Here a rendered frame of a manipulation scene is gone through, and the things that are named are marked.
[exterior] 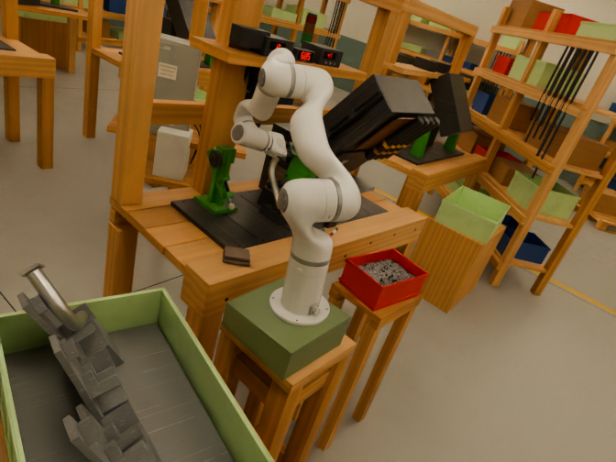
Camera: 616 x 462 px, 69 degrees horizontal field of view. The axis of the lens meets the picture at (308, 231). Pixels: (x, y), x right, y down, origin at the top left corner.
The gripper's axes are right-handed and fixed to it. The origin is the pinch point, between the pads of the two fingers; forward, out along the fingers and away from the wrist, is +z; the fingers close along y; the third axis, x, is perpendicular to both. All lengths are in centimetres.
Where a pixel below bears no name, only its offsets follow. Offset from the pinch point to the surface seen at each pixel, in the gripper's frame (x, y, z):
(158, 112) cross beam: 30, 19, -42
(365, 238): -9, -41, 36
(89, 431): -30, -85, -114
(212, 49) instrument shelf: 0, 33, -38
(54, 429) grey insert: 5, -87, -102
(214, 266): 12, -49, -42
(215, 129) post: 22.1, 14.1, -19.1
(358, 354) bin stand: -6, -90, 13
